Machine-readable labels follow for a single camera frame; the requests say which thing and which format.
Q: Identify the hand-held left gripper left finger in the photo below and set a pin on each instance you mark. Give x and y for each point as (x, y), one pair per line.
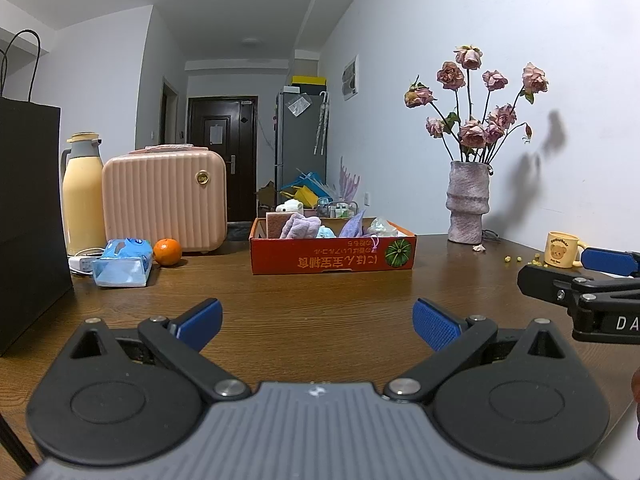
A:
(197, 322)

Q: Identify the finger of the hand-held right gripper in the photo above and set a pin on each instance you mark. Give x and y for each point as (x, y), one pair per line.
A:
(542, 280)
(607, 260)

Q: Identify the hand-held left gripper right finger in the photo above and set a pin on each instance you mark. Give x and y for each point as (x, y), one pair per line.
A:
(437, 325)

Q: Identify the pale green cloth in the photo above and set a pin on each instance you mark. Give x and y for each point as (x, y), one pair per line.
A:
(382, 227)

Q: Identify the pink sponge block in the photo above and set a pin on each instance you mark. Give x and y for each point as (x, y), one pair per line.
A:
(275, 225)

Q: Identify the lavender cloth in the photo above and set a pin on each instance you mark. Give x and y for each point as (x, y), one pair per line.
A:
(354, 227)

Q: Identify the orange cardboard box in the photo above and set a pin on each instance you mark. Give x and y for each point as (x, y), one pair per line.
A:
(325, 260)

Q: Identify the light blue plush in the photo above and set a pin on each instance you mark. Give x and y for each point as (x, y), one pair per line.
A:
(326, 232)

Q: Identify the white plush toy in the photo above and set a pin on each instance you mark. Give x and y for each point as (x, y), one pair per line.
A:
(289, 206)

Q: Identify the person's right hand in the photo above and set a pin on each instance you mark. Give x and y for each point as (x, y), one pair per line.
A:
(636, 385)

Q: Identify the scattered yellow crumbs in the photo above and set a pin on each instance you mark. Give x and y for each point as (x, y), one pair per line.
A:
(535, 261)

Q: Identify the yellow bear cup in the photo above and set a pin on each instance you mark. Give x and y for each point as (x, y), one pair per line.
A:
(561, 250)

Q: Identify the orange fruit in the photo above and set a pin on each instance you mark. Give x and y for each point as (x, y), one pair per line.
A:
(167, 251)

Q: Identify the blue tissue pack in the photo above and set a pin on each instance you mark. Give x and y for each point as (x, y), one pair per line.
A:
(122, 265)

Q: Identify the mauve fuzzy vase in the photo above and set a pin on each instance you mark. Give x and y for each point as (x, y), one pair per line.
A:
(467, 205)

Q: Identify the pink ribbed suitcase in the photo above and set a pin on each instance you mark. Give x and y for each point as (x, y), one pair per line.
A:
(165, 200)

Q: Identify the white charger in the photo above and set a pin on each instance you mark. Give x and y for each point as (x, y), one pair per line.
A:
(82, 265)

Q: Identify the dark brown entrance door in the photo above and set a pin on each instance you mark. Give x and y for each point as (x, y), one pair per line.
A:
(222, 180)

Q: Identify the brown carton beside refrigerator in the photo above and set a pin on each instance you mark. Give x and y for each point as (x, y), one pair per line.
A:
(266, 195)

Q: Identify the bunch of dried pink roses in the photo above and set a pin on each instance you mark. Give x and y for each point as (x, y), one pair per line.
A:
(472, 132)

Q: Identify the yellow thermos jug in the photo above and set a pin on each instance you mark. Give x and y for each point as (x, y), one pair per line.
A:
(82, 200)

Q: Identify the purple feather decoration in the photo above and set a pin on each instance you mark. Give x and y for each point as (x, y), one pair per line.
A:
(349, 180)

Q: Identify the blue and yellow bags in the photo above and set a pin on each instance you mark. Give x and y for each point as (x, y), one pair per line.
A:
(302, 187)

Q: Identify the pink plastic bag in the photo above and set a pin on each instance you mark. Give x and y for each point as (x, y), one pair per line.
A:
(160, 149)

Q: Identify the white paper notice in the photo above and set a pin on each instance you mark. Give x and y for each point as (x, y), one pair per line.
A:
(215, 134)

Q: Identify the black paper bag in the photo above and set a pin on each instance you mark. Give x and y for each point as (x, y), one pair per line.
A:
(30, 210)

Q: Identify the grey refrigerator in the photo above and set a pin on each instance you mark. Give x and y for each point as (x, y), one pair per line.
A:
(297, 145)

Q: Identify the clear plastic bag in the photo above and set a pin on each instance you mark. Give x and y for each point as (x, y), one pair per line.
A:
(298, 105)

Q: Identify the yellow flat box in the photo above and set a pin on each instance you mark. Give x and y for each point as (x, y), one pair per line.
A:
(309, 80)

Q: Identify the round ceiling lamp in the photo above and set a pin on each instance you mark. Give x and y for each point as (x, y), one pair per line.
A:
(252, 40)

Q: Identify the dark side door frame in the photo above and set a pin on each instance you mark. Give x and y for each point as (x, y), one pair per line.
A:
(164, 115)

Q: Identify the white wall fuse panel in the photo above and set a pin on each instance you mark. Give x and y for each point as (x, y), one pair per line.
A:
(351, 77)

